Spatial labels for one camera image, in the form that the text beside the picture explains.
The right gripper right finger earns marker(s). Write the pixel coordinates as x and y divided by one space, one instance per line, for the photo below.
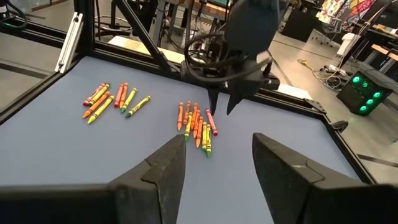
311 202

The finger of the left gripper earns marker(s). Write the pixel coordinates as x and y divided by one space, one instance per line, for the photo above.
213 98
233 99

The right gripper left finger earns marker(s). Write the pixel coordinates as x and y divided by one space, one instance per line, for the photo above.
93 205

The yellow green crayon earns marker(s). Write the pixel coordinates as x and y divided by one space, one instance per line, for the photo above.
99 94
138 106
208 140
188 127

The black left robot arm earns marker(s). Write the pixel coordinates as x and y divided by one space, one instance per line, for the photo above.
252 25

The grey table mat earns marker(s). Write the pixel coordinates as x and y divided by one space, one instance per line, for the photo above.
93 149

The black computer green fans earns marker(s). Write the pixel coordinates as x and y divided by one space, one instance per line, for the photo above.
363 93

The colourful patterned cloth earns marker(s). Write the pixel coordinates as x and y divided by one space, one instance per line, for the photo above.
345 9

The wooden top desk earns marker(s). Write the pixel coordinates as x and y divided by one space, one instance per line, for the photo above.
384 49

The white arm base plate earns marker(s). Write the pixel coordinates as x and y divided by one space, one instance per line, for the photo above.
295 91

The black frame bracket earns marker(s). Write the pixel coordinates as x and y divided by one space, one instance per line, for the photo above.
340 125

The black table frame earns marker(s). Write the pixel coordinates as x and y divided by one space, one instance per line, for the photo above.
124 57

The silver aluminium bracket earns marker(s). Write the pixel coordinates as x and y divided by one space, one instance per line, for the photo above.
70 40

